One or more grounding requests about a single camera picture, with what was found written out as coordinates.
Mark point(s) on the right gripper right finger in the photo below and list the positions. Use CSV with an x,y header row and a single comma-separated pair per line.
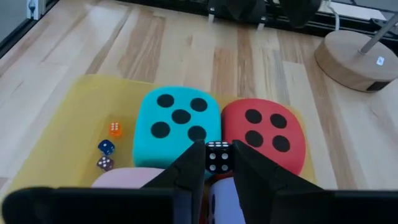
x,y
258,186

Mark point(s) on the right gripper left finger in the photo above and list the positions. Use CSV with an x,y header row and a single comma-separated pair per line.
x,y
186,186

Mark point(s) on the large red foam die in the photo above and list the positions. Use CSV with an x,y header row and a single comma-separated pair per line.
x,y
264,155

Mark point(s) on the large purple foam die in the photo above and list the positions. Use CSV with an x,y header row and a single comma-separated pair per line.
x,y
227,202

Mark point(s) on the small black die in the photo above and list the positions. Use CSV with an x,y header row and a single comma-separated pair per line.
x,y
219,157

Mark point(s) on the large cyan foam die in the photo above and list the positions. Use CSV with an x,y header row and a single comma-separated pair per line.
x,y
149,149

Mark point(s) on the large pink foam die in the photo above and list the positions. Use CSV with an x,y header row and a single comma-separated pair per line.
x,y
127,179

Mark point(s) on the small dark purple die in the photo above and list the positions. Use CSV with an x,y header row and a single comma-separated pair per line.
x,y
105,163

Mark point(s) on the small blue die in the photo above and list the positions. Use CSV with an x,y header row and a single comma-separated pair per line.
x,y
106,147

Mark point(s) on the small orange die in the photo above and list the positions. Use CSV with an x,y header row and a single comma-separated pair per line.
x,y
115,129

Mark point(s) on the yellow translucent plastic bin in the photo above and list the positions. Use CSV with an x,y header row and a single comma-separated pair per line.
x,y
77,124

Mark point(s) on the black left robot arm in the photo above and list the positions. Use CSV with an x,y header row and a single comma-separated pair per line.
x,y
242,9

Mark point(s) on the white shade wooden base lamp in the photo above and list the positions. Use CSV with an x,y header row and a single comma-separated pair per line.
x,y
348,62

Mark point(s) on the white bracket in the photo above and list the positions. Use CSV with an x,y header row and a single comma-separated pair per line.
x,y
34,11

